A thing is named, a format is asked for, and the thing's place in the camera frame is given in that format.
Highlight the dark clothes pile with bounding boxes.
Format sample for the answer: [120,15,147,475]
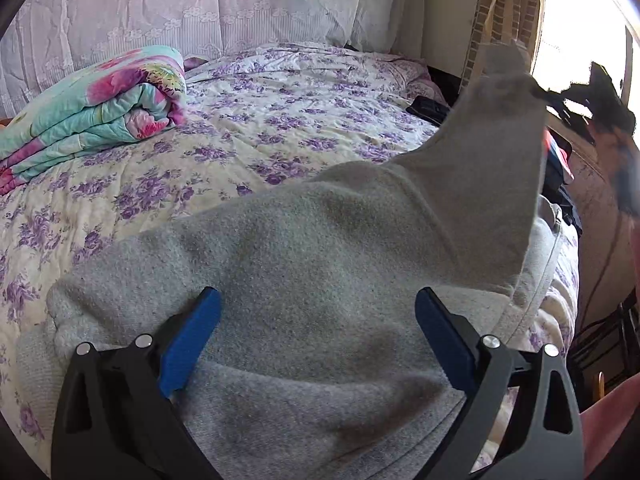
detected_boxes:
[406,96,582,236]

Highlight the window with wooden frame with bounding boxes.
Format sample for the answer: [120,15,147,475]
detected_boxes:
[533,0,639,113]

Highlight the person in pink clothing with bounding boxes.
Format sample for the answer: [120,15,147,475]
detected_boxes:
[580,119,639,479]

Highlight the beige brick pattern curtain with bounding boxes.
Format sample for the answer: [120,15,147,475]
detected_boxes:
[460,0,544,91]

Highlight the grey sweatpants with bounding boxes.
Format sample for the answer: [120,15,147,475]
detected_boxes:
[16,44,561,479]

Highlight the turquoise pink floral folded quilt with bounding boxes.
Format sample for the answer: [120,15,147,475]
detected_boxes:
[1,46,186,195]

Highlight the purple floral bedsheet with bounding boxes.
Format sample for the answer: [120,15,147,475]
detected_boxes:
[1,44,579,467]

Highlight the red cloth item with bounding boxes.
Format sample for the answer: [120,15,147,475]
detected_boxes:
[544,129,574,184]

